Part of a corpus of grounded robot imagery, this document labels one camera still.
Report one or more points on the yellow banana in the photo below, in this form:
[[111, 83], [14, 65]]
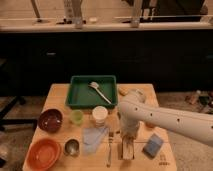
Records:
[[122, 91]]

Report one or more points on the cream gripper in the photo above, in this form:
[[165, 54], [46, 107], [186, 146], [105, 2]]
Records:
[[127, 148]]

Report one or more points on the green plastic tray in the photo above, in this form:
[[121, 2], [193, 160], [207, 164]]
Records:
[[81, 96]]

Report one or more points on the blue sponge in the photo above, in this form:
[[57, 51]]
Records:
[[153, 146]]

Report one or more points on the silver fork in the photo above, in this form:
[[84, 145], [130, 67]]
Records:
[[110, 140]]

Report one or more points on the small metal cup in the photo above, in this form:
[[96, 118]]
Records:
[[71, 147]]

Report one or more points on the white cup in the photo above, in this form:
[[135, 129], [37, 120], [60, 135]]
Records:
[[99, 114]]

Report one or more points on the light green cup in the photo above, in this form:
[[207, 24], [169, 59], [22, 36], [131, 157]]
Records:
[[76, 117]]

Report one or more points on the black office chair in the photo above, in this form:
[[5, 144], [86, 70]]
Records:
[[9, 106]]

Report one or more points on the orange bowl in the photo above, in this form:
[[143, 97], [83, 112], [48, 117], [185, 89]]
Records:
[[43, 154]]

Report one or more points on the orange fruit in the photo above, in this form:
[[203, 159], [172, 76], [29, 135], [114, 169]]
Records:
[[150, 126]]

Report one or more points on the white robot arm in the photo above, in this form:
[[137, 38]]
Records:
[[133, 109]]

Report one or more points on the light blue cloth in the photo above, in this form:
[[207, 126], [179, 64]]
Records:
[[92, 138]]

